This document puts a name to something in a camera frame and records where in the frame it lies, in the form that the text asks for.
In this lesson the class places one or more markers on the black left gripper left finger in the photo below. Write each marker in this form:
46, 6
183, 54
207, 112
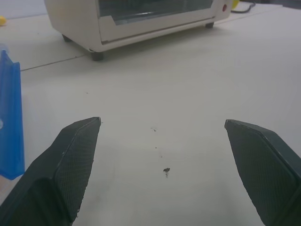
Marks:
58, 174

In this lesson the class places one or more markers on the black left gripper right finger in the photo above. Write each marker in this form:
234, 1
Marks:
263, 169

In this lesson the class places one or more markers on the cream toaster oven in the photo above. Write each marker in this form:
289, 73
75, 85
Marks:
131, 21

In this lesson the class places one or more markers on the blue plastic bin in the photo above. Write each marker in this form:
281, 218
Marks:
10, 117

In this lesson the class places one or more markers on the small yellow object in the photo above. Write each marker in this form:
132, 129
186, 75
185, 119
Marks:
2, 20

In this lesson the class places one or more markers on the yellow round object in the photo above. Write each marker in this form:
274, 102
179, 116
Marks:
235, 3

